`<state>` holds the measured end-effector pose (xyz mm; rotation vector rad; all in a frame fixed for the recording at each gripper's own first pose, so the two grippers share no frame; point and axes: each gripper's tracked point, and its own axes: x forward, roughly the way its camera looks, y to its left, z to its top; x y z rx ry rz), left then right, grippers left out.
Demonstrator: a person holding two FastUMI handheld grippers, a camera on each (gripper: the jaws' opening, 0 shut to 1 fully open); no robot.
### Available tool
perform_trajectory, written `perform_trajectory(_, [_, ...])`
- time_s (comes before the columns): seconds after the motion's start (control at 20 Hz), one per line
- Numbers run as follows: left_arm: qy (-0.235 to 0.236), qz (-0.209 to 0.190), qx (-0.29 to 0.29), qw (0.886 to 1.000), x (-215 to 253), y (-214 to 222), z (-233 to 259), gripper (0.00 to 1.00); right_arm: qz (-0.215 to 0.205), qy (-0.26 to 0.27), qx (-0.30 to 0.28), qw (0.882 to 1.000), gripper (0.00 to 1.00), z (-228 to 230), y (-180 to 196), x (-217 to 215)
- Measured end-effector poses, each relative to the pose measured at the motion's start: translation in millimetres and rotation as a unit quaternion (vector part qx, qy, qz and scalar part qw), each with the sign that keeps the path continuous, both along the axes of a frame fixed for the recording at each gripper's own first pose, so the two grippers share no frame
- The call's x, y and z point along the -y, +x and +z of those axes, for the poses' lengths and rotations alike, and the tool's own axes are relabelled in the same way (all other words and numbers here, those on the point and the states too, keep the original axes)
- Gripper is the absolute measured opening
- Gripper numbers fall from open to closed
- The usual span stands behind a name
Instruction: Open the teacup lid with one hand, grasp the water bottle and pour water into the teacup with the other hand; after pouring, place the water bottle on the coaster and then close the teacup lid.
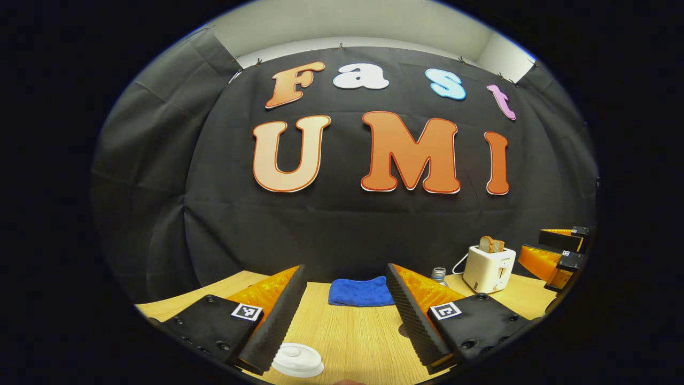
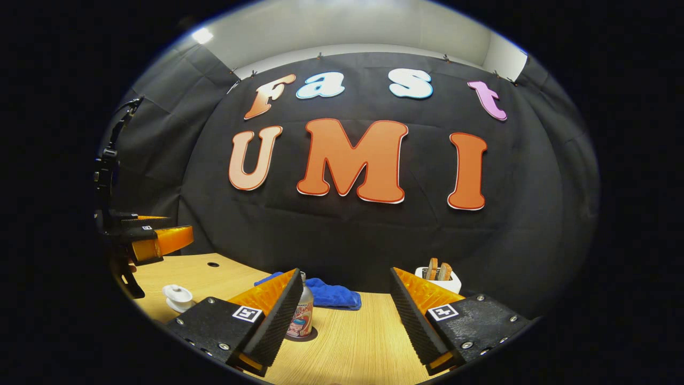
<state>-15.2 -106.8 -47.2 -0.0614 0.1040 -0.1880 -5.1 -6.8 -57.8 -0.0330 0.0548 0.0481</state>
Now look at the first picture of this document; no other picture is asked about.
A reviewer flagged white teacup lid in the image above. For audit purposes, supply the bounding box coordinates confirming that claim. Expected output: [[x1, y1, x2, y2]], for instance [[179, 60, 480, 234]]
[[271, 343, 325, 379]]

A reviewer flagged blue towel cloth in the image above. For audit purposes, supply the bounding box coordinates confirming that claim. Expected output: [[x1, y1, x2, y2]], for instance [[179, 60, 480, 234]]
[[328, 276, 396, 308]]

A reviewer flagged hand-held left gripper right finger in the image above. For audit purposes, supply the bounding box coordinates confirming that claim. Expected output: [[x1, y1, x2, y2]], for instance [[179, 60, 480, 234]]
[[386, 263, 535, 375]]

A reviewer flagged white toaster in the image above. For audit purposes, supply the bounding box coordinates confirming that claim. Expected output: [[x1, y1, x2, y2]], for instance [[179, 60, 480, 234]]
[[462, 245, 517, 294]]

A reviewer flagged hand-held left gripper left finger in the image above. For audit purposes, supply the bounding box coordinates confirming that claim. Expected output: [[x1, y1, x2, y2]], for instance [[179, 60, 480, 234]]
[[147, 265, 308, 376]]

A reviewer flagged black backdrop cloth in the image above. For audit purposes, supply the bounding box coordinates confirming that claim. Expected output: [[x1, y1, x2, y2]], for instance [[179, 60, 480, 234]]
[[90, 27, 600, 305]]

